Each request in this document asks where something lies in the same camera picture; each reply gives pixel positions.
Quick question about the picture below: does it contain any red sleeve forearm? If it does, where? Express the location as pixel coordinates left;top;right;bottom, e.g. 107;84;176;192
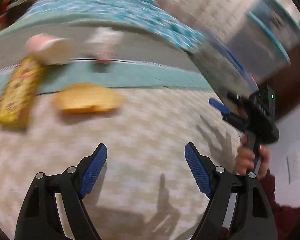
219;169;300;240

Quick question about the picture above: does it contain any teal patterned blanket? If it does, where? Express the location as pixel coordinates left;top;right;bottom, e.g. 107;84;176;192
23;0;204;50

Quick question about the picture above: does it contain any red white crumpled wrapper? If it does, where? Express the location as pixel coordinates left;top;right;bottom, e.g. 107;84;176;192
83;27;124;63

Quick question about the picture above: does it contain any clear plastic storage box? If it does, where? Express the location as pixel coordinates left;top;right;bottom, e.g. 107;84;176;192
190;31;258;108

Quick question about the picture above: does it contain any yellow cardboard box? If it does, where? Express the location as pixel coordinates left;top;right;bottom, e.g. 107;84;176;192
0;56;44;129

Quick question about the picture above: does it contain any upper clear storage box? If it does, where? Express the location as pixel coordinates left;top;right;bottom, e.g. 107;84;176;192
227;0;300;83

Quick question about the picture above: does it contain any right hand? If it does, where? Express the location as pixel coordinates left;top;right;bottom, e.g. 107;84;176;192
234;135;270;180

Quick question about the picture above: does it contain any beige zigzag bed cover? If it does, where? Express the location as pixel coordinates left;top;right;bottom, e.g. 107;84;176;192
0;12;243;240

